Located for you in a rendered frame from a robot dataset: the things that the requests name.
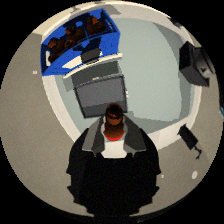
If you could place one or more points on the blue divided crate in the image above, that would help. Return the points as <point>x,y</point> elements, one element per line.
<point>86,51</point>

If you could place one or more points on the brown bottle with red label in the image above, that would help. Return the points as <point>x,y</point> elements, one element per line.
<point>114,125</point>

